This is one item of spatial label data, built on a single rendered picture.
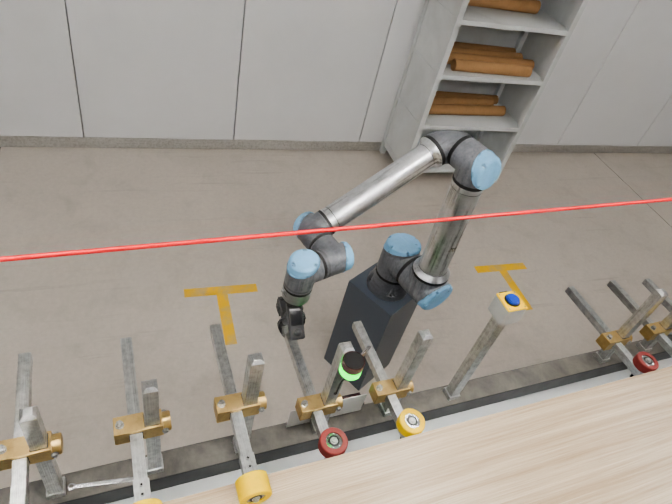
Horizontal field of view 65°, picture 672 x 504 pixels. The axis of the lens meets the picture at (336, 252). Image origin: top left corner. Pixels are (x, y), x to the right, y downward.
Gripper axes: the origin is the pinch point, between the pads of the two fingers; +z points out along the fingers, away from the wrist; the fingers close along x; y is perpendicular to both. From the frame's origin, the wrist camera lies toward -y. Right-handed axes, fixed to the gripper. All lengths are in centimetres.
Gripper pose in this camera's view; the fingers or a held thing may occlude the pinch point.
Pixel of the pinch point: (287, 337)
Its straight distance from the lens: 180.0
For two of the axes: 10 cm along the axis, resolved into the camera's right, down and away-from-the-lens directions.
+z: -2.1, 6.8, 7.0
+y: -3.2, -7.2, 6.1
